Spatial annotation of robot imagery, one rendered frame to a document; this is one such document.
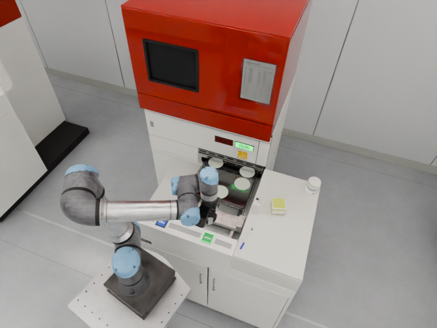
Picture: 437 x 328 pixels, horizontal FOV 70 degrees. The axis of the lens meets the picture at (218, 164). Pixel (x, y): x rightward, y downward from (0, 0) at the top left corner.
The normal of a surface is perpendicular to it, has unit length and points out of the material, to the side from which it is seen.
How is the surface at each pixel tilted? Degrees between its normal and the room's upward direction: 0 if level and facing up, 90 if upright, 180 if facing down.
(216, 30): 90
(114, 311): 0
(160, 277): 2
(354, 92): 90
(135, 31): 90
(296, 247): 0
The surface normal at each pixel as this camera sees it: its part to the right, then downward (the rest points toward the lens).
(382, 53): -0.35, 0.68
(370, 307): 0.03, -0.68
